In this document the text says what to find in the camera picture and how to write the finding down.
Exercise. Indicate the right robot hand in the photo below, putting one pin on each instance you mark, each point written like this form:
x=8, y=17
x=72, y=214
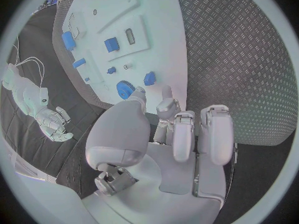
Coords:
x=52, y=124

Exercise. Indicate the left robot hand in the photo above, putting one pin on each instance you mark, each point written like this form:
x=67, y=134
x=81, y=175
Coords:
x=144, y=181

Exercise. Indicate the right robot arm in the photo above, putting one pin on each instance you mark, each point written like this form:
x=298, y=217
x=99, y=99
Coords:
x=23, y=93

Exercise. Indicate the white task board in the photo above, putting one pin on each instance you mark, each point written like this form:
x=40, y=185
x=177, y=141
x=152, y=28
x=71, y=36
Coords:
x=149, y=9

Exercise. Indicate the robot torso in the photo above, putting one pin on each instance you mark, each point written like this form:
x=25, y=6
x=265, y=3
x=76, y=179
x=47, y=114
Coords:
x=25, y=164

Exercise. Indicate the blue tiny peg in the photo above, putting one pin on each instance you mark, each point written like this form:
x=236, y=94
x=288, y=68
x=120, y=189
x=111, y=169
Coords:
x=87, y=79

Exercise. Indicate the blue long cylinder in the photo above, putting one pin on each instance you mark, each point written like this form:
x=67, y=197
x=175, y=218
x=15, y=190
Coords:
x=79, y=63

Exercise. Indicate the blue gear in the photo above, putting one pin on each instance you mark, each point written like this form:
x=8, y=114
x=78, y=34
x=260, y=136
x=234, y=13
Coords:
x=123, y=89

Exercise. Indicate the blue small peg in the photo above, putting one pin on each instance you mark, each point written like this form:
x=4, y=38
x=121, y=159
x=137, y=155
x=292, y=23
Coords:
x=111, y=70

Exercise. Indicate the blue large cylinder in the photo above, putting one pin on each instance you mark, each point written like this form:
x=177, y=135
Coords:
x=68, y=40

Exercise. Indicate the blue block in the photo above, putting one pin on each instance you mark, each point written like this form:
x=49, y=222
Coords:
x=111, y=44

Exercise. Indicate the blue plug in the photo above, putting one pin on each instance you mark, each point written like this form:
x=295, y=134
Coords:
x=150, y=78

